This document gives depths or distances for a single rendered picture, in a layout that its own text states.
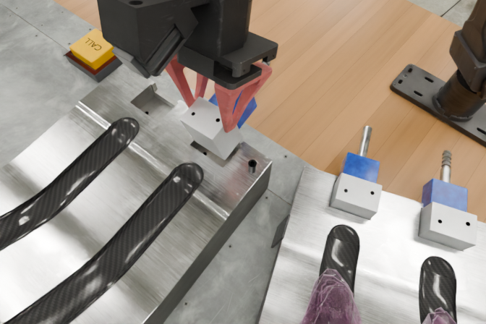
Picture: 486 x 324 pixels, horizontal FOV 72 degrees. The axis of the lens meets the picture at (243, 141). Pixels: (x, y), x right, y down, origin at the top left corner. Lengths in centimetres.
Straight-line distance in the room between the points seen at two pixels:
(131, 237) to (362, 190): 27
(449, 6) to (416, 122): 176
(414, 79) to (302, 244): 37
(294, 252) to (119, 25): 30
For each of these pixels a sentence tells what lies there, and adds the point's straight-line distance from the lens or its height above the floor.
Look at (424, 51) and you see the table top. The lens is 73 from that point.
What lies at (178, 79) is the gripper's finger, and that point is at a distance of 36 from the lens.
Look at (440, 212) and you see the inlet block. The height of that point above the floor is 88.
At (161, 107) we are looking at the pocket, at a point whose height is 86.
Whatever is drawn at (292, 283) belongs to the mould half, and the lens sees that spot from 39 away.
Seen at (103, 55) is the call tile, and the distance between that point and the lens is 64.
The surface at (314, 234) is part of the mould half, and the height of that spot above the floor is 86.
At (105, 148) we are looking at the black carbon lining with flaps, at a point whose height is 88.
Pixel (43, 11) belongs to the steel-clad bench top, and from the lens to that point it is 83.
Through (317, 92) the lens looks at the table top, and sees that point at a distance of 60.
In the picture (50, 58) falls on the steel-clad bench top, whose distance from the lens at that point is 72.
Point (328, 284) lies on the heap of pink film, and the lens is 40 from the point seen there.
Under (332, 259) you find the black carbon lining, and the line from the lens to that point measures 43.
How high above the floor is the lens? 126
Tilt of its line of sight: 60 degrees down
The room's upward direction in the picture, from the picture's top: straight up
